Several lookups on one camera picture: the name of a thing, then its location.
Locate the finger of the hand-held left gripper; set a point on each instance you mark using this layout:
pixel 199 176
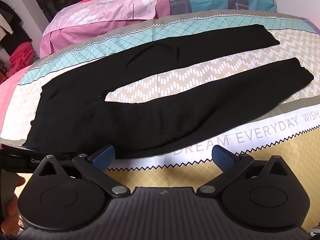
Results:
pixel 30 148

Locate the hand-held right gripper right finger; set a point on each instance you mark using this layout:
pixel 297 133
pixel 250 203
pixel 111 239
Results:
pixel 222 158

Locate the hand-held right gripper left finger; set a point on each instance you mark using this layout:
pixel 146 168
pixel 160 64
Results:
pixel 106 155

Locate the black pants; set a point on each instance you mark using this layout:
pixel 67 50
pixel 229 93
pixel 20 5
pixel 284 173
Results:
pixel 75 110

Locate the person's left hand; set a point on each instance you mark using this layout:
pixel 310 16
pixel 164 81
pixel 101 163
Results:
pixel 11 215

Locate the pink blanket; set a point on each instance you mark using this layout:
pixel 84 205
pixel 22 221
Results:
pixel 8 95

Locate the patterned teal beige bed sheet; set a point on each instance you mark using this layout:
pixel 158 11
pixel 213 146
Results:
pixel 200 75

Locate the pink red cloth pile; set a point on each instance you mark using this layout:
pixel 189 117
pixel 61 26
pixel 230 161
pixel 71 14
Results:
pixel 21 55

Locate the dark hanging clothes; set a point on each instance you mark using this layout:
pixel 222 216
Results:
pixel 12 25

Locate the pink floral quilt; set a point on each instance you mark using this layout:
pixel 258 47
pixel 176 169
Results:
pixel 100 12

